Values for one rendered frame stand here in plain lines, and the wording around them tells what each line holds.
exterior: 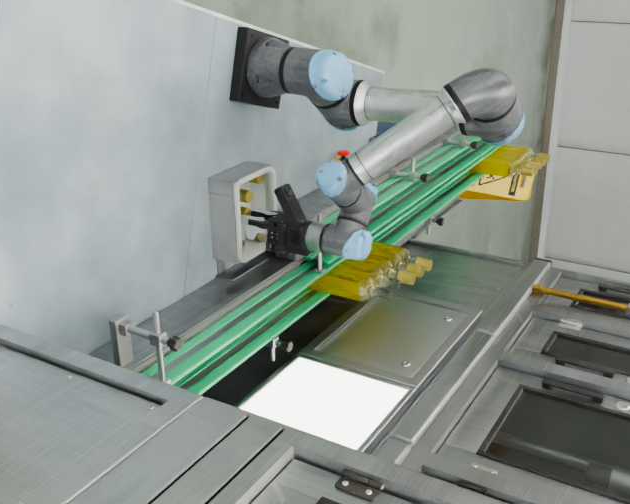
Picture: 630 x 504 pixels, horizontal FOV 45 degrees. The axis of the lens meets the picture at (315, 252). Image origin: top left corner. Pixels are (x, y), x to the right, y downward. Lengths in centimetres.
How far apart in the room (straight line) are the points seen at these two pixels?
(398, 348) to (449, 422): 31
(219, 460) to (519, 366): 115
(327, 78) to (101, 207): 61
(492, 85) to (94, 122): 85
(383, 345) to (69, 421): 104
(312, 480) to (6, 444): 46
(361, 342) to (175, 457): 105
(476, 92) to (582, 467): 84
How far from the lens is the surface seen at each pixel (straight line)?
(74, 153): 162
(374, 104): 196
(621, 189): 806
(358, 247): 181
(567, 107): 798
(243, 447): 114
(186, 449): 115
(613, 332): 235
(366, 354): 204
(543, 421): 193
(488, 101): 174
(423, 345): 209
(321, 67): 188
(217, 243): 200
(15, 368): 144
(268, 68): 196
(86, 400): 131
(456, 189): 302
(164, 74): 179
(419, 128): 173
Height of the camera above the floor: 193
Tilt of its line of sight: 28 degrees down
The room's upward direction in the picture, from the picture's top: 103 degrees clockwise
